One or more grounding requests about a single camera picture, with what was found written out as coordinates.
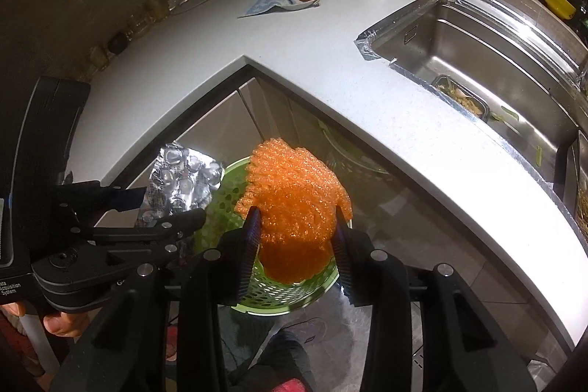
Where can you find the amber glass jar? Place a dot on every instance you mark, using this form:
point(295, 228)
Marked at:
point(99, 56)
point(158, 5)
point(135, 22)

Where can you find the person's leg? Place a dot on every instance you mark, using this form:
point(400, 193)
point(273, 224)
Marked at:
point(275, 360)

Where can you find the silver blister pack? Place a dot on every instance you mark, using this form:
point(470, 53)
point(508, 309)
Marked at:
point(183, 180)

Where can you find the green perforated plastic basket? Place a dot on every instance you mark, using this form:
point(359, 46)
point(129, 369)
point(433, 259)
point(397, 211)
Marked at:
point(216, 208)

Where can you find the green vegetable scrap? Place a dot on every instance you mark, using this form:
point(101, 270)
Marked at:
point(537, 153)
point(507, 114)

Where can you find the orange foam fruit net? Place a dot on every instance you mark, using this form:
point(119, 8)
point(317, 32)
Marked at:
point(294, 208)

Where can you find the stainless steel sink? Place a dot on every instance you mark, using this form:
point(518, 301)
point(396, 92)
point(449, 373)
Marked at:
point(459, 47)

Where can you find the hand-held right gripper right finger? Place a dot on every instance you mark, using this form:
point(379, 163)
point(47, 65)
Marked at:
point(344, 254)

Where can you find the yellow bowl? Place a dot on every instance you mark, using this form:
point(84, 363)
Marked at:
point(558, 1)

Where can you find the metal food container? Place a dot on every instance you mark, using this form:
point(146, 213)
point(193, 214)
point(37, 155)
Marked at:
point(459, 96)

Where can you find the steel base cabinet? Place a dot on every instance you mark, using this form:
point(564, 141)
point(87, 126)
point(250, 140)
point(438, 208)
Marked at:
point(436, 245)

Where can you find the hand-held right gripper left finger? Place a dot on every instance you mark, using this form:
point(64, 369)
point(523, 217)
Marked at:
point(250, 245)

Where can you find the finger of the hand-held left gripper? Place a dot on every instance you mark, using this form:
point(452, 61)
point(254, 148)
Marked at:
point(179, 222)
point(115, 197)

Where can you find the person's left hand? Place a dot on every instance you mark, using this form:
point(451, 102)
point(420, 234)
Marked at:
point(62, 324)

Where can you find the dark round jar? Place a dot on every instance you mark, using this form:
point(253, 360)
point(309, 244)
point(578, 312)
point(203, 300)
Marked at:
point(117, 43)

